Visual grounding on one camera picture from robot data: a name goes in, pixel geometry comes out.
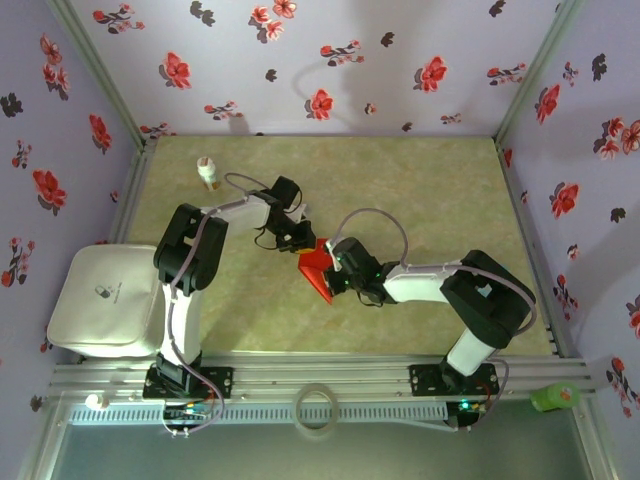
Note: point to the red paper sheet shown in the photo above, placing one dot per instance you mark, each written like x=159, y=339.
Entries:
x=312, y=272

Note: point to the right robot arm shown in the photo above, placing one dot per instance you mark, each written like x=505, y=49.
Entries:
x=425, y=287

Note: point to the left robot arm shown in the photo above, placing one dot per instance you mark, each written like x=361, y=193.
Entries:
x=185, y=330

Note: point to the white pill bottle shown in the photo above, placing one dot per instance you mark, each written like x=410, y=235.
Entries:
x=208, y=172

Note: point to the clear tape roll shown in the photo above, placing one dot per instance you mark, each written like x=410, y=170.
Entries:
x=300, y=415

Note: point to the right circuit board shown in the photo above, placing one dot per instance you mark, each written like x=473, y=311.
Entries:
x=465, y=406

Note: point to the circuit board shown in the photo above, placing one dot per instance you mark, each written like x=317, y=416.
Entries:
x=465, y=406
x=187, y=412

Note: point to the white zipper pouch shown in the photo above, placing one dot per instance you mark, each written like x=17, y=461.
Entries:
x=100, y=300

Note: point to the left circuit board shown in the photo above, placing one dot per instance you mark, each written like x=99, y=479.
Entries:
x=187, y=412

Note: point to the green plastic cup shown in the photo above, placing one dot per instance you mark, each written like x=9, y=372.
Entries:
x=555, y=397

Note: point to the small white cap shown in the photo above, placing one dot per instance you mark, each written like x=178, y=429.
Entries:
x=95, y=401

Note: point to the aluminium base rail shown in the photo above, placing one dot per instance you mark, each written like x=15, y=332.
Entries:
x=325, y=372

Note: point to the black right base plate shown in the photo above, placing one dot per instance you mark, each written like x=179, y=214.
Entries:
x=425, y=380

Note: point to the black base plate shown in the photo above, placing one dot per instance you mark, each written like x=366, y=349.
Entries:
x=425, y=380
x=220, y=378

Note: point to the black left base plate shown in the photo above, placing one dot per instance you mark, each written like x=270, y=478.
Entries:
x=220, y=378

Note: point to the aluminium side rail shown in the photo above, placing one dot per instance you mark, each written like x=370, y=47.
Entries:
x=525, y=220
x=131, y=195

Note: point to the aluminium frame post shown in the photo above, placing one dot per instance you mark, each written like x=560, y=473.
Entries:
x=534, y=75
x=102, y=75

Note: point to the aluminium frame bar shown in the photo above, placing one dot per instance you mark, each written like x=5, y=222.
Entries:
x=597, y=445
x=42, y=445

